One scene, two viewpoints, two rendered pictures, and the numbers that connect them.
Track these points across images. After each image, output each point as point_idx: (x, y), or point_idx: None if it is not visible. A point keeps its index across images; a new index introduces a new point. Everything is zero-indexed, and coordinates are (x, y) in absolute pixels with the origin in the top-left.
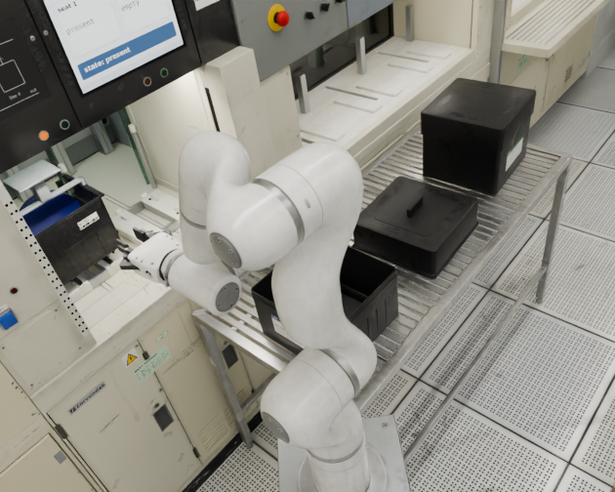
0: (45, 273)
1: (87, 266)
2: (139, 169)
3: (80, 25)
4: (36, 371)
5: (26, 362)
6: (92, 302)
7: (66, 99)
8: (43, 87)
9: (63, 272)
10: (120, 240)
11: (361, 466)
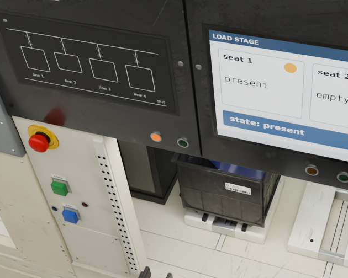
0: (115, 215)
1: (216, 214)
2: None
3: (246, 81)
4: (84, 255)
5: (78, 245)
6: (195, 241)
7: (195, 127)
8: (173, 105)
9: (191, 201)
10: (145, 272)
11: None
